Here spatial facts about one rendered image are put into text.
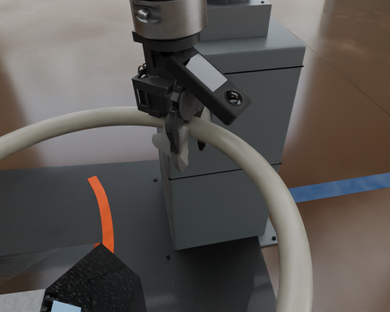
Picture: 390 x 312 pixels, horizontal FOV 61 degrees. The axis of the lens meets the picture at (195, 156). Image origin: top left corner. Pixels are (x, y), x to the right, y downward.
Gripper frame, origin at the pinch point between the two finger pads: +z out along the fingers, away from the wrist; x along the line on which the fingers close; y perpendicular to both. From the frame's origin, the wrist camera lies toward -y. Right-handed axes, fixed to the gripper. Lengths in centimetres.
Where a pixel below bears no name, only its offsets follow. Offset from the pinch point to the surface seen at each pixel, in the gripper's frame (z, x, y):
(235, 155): -6.5, 3.4, -9.0
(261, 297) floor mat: 85, -25, -7
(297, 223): -7.1, 10.2, -19.6
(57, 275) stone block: 8.5, 24.1, 8.9
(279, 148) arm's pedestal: 38, -52, 3
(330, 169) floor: 91, -110, -9
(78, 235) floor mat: 81, -7, 70
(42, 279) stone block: 7.3, 25.9, 9.4
